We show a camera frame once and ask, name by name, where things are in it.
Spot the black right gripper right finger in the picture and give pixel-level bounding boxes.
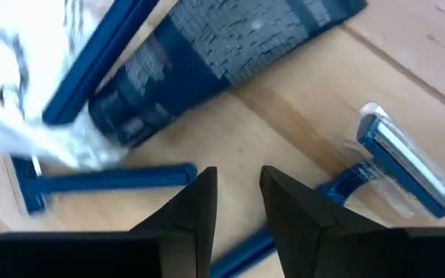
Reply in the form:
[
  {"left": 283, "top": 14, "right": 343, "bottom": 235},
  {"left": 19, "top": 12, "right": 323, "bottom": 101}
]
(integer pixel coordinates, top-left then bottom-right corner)
[{"left": 259, "top": 164, "right": 388, "bottom": 278}]

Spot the blue disposable razor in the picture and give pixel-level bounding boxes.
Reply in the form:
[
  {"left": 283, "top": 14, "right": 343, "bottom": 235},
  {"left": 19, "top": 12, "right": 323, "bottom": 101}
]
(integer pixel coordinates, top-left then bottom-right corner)
[
  {"left": 209, "top": 101, "right": 445, "bottom": 278},
  {"left": 10, "top": 155, "right": 199, "bottom": 216},
  {"left": 41, "top": 0, "right": 161, "bottom": 127}
]

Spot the dark blue toiletry tube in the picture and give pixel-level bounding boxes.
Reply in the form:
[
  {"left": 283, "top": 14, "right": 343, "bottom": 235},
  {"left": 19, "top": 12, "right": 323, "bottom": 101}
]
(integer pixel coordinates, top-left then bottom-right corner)
[{"left": 88, "top": 0, "right": 369, "bottom": 149}]

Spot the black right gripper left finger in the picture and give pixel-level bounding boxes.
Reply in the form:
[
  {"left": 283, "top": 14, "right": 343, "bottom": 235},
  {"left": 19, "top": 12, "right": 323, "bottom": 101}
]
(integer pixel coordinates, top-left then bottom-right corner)
[{"left": 128, "top": 166, "right": 219, "bottom": 278}]

